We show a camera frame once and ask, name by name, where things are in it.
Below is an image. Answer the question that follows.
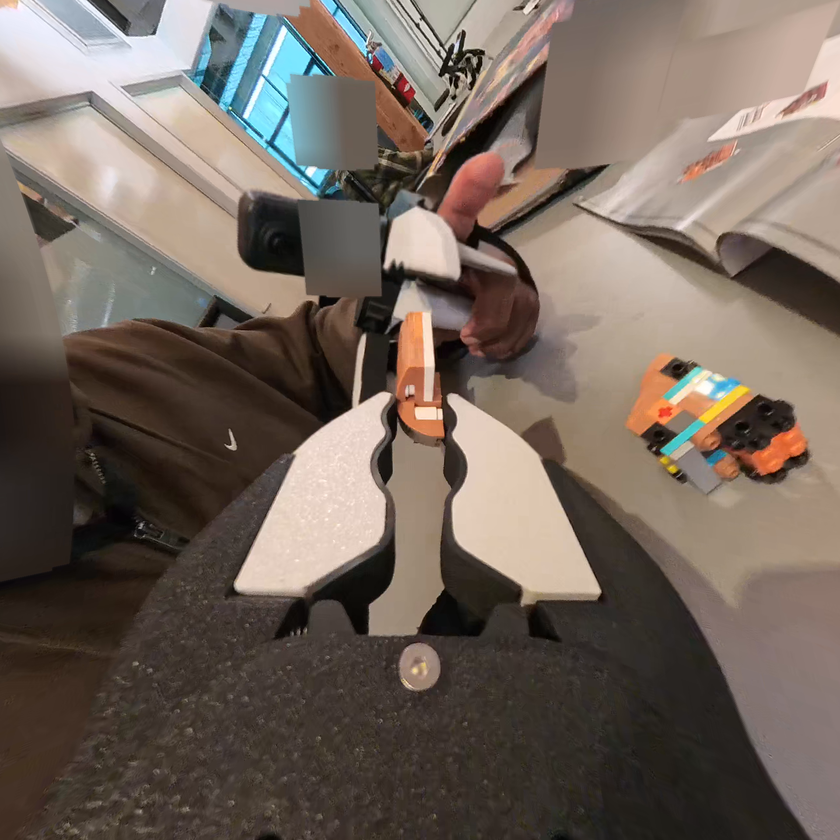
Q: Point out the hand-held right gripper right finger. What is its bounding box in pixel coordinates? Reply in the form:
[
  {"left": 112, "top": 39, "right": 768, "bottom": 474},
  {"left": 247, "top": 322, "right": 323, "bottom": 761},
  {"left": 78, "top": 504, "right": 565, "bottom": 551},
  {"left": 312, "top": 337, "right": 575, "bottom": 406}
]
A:
[{"left": 420, "top": 392, "right": 603, "bottom": 636}]

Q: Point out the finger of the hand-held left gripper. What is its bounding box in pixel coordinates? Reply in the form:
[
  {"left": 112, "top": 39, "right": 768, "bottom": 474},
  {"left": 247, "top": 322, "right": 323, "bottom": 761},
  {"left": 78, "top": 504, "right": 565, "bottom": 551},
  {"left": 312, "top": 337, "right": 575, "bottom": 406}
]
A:
[
  {"left": 382, "top": 205, "right": 521, "bottom": 336},
  {"left": 352, "top": 297, "right": 399, "bottom": 409}
]

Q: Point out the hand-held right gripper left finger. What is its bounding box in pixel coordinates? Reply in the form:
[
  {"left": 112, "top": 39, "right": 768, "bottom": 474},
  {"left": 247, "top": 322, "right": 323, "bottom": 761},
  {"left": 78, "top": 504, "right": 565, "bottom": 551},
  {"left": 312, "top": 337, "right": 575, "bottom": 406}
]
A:
[{"left": 233, "top": 392, "right": 399, "bottom": 636}]

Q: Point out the brown grey brick assembly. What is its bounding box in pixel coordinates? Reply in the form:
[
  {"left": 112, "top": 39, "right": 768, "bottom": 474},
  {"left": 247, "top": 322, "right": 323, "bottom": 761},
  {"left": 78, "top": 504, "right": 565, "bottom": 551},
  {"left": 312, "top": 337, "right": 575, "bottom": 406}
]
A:
[{"left": 395, "top": 310, "right": 448, "bottom": 448}]

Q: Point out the person's left hand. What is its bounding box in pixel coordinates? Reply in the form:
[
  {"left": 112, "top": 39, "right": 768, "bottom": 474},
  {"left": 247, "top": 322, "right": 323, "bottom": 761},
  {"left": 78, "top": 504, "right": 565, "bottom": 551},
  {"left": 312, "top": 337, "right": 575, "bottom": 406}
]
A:
[{"left": 435, "top": 152, "right": 543, "bottom": 361}]

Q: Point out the person's brown hoodie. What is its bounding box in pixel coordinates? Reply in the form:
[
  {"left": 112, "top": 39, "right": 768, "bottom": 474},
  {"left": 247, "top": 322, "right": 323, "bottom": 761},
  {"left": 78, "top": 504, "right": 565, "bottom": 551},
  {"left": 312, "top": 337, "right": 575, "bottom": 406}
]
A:
[{"left": 0, "top": 298, "right": 368, "bottom": 808}]

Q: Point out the printed cardboard box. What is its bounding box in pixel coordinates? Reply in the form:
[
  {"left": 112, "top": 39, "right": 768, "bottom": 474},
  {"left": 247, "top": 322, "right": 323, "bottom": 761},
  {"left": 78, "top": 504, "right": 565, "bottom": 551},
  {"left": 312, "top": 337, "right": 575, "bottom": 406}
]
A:
[{"left": 425, "top": 0, "right": 608, "bottom": 231}]

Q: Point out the colourful striped brick model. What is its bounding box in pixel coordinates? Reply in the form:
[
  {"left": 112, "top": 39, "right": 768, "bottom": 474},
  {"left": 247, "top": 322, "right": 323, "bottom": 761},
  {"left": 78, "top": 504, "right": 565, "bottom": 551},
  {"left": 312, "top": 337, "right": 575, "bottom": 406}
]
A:
[{"left": 625, "top": 353, "right": 809, "bottom": 494}]

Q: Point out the grey instruction booklet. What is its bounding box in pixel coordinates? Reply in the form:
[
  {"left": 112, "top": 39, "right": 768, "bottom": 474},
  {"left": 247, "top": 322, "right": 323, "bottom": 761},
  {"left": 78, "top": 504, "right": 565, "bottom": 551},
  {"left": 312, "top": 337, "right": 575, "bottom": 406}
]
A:
[{"left": 574, "top": 36, "right": 840, "bottom": 284}]

